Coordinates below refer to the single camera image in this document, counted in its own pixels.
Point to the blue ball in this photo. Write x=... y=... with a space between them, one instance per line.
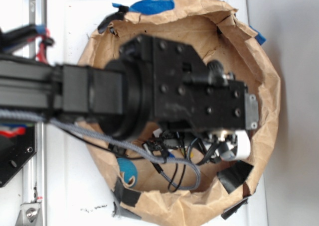
x=128 y=171

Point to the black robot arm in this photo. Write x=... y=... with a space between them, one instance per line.
x=70 y=93

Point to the aluminium extrusion rail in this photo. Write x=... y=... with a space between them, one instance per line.
x=33 y=208

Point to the blue painter tape strip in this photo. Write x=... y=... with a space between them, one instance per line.
x=147 y=7

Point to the black mounting plate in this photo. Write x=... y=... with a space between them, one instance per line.
x=17 y=147

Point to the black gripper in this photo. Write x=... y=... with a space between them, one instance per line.
x=178 y=91

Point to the brown paper-lined bin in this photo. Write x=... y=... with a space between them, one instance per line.
x=213 y=29

